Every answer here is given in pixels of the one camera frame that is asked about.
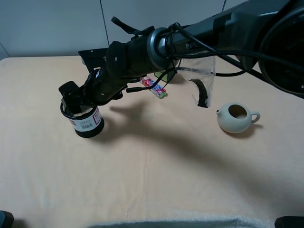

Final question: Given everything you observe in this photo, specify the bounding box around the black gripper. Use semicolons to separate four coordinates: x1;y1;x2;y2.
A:
62;47;130;113

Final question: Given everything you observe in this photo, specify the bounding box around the black mesh pen holder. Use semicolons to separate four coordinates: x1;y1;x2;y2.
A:
60;103;105;138

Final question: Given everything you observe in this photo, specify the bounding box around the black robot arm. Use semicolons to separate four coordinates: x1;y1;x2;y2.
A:
59;0;304;116

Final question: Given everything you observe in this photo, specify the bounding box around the black object bottom left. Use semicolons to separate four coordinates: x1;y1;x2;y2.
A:
0;210;14;228

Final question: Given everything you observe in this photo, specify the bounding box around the black object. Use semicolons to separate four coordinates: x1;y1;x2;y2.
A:
275;216;304;228
0;210;14;228

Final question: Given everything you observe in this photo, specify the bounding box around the black object bottom right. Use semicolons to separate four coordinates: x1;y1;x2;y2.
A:
275;216;304;228

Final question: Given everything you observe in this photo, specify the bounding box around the black blue whiteboard eraser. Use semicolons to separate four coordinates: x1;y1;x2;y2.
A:
58;81;79;97

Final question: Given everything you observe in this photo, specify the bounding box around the red candy pack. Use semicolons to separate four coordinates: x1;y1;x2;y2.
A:
140;76;167;99

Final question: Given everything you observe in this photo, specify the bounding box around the dark green pump bottle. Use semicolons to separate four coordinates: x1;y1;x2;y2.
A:
154;70;175;83

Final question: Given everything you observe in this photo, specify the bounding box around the cream ceramic teapot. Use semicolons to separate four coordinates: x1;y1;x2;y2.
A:
216;103;261;134

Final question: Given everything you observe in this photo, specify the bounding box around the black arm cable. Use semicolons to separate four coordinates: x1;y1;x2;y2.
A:
111;16;304;93

